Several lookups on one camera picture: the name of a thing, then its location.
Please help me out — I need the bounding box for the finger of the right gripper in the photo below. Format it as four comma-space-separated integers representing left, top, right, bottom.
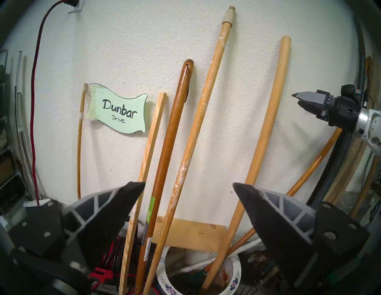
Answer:
298, 101, 330, 120
292, 90, 330, 104

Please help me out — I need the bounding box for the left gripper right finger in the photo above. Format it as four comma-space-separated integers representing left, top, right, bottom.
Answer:
232, 182, 317, 288

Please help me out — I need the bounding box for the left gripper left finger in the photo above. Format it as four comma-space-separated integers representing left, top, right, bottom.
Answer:
61, 181, 146, 270

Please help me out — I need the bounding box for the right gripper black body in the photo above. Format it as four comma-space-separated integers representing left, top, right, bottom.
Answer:
324, 84, 366, 133

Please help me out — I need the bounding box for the plain light wooden dowel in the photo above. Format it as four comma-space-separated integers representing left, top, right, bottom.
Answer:
202, 36, 291, 290

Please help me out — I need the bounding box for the paint-speckled pole with threaded tip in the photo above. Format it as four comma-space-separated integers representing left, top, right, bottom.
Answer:
143, 5, 236, 295

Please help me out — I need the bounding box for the floral ceramic pot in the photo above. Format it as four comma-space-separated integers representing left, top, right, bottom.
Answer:
156, 244, 242, 295

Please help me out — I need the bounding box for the white dustpan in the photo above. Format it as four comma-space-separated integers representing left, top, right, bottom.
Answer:
23, 199, 51, 208

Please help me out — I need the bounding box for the thin bamboo flag stick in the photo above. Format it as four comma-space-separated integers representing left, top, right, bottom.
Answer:
76, 83, 88, 200

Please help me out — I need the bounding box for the light wooden board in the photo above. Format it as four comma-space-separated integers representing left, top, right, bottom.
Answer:
152, 216, 228, 253

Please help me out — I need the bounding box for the flat light wooden slat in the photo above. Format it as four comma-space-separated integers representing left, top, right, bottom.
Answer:
119, 92, 168, 295

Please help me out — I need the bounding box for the green Dunbar Drive paper flag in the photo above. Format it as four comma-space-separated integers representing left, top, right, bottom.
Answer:
85, 83, 149, 135

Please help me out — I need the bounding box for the red extension cord coil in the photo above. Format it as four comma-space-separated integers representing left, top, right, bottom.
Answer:
89, 235, 140, 295

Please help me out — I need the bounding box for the long dark grey handle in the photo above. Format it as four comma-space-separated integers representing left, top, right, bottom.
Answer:
307, 18, 366, 208

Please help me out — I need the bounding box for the thick weathered wooden handle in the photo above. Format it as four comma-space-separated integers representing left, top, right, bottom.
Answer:
323, 55, 380, 205

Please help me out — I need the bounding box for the dark brown handle green label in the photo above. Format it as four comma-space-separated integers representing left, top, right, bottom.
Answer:
135, 59, 194, 295

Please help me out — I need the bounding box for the black and red power cord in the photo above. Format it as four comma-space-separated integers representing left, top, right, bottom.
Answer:
30, 0, 79, 207

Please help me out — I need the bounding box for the white wall outlet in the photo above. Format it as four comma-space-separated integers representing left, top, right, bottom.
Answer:
68, 0, 85, 15

